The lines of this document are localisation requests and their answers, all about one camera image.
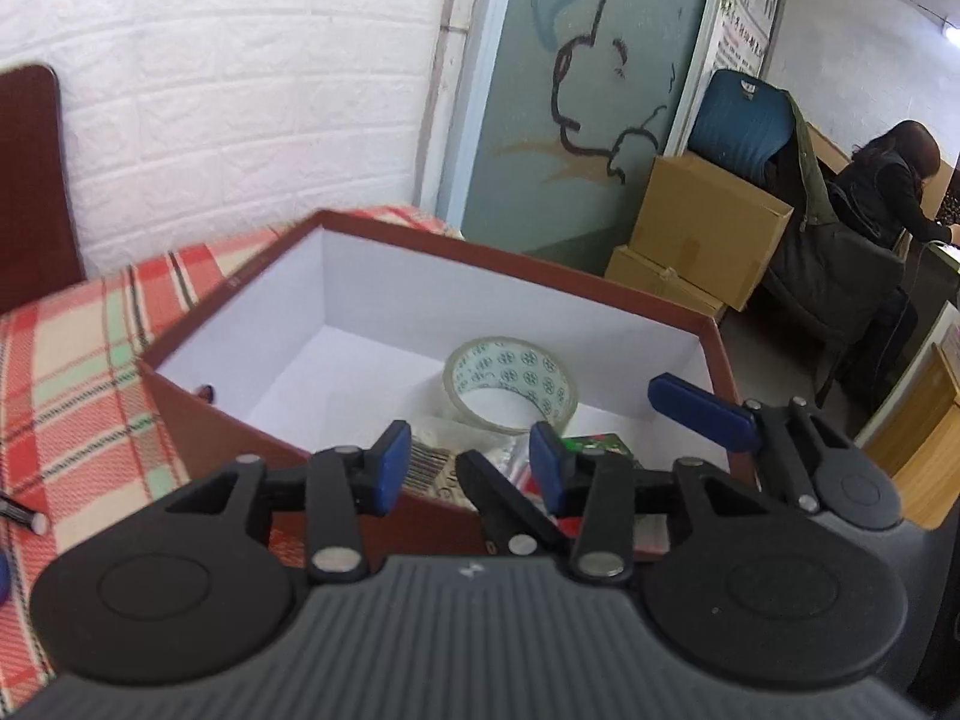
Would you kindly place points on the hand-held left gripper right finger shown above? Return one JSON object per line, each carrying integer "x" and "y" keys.
{"x": 551, "y": 465}

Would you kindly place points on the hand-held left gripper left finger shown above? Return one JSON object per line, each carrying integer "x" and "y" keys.
{"x": 391, "y": 465}

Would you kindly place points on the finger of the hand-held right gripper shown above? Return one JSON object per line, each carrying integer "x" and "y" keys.
{"x": 502, "y": 499}
{"x": 697, "y": 409}

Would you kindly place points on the cotton swab pack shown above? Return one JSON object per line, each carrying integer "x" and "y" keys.
{"x": 431, "y": 465}

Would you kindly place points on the clear tape roll green print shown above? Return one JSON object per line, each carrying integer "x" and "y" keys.
{"x": 517, "y": 367}

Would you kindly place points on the brown storage box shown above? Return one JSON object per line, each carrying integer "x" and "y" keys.
{"x": 360, "y": 292}

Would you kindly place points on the black marker with blue cap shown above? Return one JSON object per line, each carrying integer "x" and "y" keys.
{"x": 22, "y": 511}

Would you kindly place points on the light wooden desk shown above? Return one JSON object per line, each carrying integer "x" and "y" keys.
{"x": 930, "y": 427}

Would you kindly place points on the flat cardboard box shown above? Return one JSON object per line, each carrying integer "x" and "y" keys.
{"x": 645, "y": 277}

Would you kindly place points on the large cardboard box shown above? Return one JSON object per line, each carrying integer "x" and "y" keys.
{"x": 705, "y": 232}

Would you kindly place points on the black office chair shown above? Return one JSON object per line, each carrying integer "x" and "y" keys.
{"x": 832, "y": 277}

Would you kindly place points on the olive jacket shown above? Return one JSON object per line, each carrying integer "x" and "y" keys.
{"x": 814, "y": 180}

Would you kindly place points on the blue office chair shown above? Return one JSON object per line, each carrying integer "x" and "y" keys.
{"x": 739, "y": 120}

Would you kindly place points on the plaid tablecloth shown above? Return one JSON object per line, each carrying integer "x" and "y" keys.
{"x": 75, "y": 405}

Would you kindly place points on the frosted glass door with drawing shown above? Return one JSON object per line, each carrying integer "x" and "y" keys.
{"x": 525, "y": 90}

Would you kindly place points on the brown chair with gold emblem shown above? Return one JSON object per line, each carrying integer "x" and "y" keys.
{"x": 30, "y": 187}

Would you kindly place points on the white door frame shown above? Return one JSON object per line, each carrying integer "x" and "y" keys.
{"x": 450, "y": 90}

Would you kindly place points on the wall poster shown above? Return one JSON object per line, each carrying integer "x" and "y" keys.
{"x": 750, "y": 7}

